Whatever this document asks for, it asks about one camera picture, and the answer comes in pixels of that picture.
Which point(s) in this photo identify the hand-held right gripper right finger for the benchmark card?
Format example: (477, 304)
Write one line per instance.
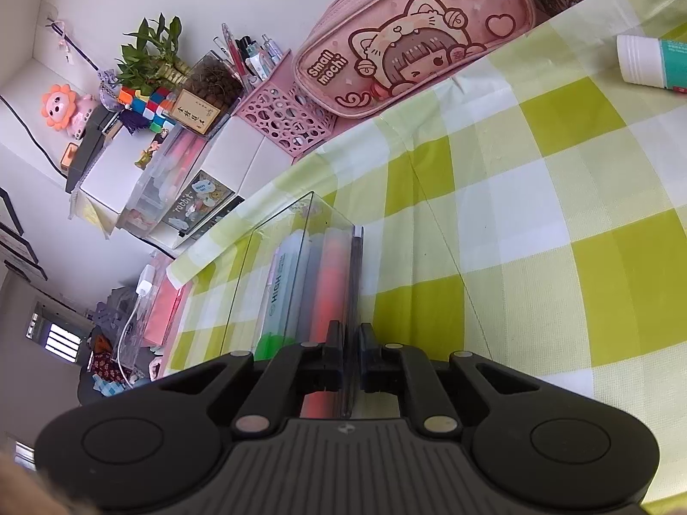
(367, 354)

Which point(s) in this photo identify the white drawer unit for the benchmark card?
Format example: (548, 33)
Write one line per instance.
(236, 150)

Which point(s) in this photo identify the small orange box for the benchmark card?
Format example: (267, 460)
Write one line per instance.
(68, 154)

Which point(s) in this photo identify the coral pink highlighter pen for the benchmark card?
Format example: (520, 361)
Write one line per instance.
(334, 289)

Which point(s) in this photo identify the teal highlighter pen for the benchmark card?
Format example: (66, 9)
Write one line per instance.
(282, 289)

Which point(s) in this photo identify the grey backpack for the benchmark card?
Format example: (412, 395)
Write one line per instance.
(115, 306)

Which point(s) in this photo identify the small figurine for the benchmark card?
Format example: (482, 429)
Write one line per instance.
(147, 154)

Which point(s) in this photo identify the cream sign card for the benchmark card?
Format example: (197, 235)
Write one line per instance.
(196, 112)

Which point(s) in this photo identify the black picture frames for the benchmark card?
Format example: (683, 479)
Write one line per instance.
(16, 236)

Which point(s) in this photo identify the colourful puzzle cube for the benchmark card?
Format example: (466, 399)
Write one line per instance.
(145, 107)

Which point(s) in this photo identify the green lucky bamboo plant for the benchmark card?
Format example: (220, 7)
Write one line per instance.
(155, 53)

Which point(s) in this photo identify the black cartoon sticker box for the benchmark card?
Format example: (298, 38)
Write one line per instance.
(198, 201)

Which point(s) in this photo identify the bunch of pens in basket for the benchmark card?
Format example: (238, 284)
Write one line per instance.
(252, 56)

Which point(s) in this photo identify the clear plastic organizer drawer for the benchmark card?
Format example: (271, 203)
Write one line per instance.
(155, 188)

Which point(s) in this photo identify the blue highlighter pen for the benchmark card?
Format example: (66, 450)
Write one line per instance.
(312, 279)

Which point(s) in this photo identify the clear acrylic pen tray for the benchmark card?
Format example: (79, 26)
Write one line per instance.
(252, 279)

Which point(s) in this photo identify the clear box of brown pebbles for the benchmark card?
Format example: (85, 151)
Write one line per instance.
(214, 83)

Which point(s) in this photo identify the pink cartoon pencil case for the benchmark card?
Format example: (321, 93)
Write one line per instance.
(418, 48)

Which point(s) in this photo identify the white and teal glue stick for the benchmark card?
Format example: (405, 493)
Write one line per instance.
(649, 61)

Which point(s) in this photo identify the pink and orange lion toy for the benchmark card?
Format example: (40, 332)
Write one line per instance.
(62, 110)

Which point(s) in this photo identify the purple tassel ornament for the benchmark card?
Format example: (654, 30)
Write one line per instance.
(110, 88)

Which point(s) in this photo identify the green checked tablecloth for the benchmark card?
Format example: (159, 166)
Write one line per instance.
(536, 225)

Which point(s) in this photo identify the pink perforated pen basket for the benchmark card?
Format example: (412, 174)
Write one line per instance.
(284, 118)

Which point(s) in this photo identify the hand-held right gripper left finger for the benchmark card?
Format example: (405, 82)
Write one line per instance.
(335, 354)

